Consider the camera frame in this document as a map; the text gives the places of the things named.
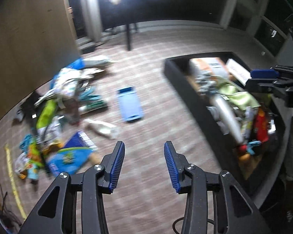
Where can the blue picture booklet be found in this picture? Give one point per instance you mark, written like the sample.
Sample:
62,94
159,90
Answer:
73,155

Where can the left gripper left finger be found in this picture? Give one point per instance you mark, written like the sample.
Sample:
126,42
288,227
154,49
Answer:
55,212

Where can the white cardboard box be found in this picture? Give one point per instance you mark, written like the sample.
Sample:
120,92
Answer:
238,71

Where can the red yellow packet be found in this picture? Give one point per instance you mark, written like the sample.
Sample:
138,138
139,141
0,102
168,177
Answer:
260,126

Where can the yellow white snack packet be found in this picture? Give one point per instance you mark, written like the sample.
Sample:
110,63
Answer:
20,166

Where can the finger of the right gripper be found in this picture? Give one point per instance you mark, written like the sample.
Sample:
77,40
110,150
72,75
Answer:
282,89
276,72

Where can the orange white carton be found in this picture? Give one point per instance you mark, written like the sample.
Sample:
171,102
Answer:
212,65

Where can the white round bottle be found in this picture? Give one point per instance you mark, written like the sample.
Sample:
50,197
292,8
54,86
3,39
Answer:
227,116

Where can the black storage bin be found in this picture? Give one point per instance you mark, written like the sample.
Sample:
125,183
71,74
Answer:
176,69

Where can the long yellow snack stick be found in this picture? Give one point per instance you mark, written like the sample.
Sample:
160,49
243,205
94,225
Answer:
12,182

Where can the green orange snack bag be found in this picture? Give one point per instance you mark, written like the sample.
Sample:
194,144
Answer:
47,114

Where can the blue plastic bag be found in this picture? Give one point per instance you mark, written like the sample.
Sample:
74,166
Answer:
77,64

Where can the blue citrus cream tube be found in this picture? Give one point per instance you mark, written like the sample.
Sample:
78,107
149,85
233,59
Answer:
32,171

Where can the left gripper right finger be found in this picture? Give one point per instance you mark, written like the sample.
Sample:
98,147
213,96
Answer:
212,198

